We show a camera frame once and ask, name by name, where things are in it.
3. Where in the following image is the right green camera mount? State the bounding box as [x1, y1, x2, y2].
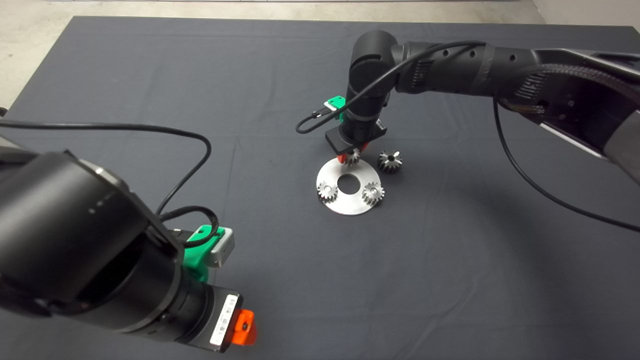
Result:
[325, 95, 348, 122]

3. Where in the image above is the round metal plate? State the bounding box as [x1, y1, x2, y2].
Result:
[316, 159, 383, 217]

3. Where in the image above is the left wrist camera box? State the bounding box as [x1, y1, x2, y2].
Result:
[205, 227, 236, 268]

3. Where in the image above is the left green camera mount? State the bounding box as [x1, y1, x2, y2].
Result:
[182, 225, 225, 284]

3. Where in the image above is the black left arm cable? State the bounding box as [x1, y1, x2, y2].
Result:
[0, 120, 220, 249]

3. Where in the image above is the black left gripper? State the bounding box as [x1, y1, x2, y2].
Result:
[190, 284, 258, 352]

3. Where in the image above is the dark grey table cloth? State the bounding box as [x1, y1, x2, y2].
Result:
[0, 16, 640, 360]

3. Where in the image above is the larger steel gear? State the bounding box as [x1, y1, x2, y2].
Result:
[377, 150, 404, 175]

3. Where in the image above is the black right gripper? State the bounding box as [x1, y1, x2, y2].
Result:
[325, 119, 388, 165]

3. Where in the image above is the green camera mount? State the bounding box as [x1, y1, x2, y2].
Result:
[325, 95, 348, 122]
[182, 225, 225, 284]

